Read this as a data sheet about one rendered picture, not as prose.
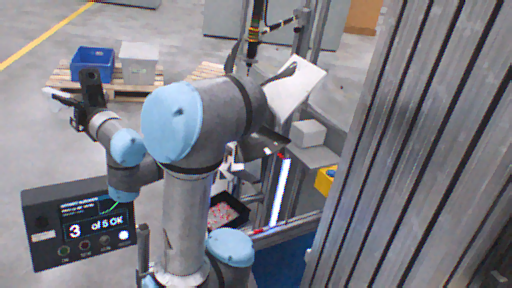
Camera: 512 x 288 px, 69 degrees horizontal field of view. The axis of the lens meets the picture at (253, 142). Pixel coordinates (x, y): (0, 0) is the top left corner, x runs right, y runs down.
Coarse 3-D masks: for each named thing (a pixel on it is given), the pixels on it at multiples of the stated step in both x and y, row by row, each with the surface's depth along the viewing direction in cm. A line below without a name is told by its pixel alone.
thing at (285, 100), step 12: (288, 60) 193; (300, 60) 188; (300, 72) 185; (312, 72) 180; (324, 72) 176; (276, 84) 191; (288, 84) 186; (300, 84) 181; (312, 84) 177; (276, 96) 187; (288, 96) 182; (300, 96) 177; (276, 108) 183; (288, 108) 178; (228, 144) 191
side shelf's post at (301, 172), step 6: (300, 168) 219; (300, 174) 220; (294, 180) 226; (300, 180) 223; (294, 186) 227; (300, 186) 226; (294, 192) 229; (300, 192) 229; (294, 198) 229; (294, 204) 232; (288, 210) 237; (294, 210) 236; (288, 216) 238
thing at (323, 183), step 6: (324, 168) 157; (330, 168) 158; (336, 168) 159; (318, 174) 157; (324, 174) 154; (318, 180) 157; (324, 180) 154; (330, 180) 151; (318, 186) 158; (324, 186) 155; (330, 186) 151; (324, 192) 155
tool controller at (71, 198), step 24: (24, 192) 96; (48, 192) 96; (72, 192) 96; (96, 192) 97; (24, 216) 90; (48, 216) 92; (72, 216) 95; (96, 216) 99; (120, 216) 102; (48, 240) 94; (72, 240) 97; (96, 240) 101; (120, 240) 104; (48, 264) 96
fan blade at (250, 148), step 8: (264, 128) 156; (248, 136) 151; (256, 136) 151; (264, 136) 151; (272, 136) 151; (280, 136) 152; (240, 144) 148; (248, 144) 148; (256, 144) 148; (264, 144) 148; (272, 144) 148; (280, 144) 147; (288, 144) 147; (240, 152) 146; (248, 152) 145; (256, 152) 145; (264, 152) 145; (272, 152) 145; (240, 160) 144; (248, 160) 143
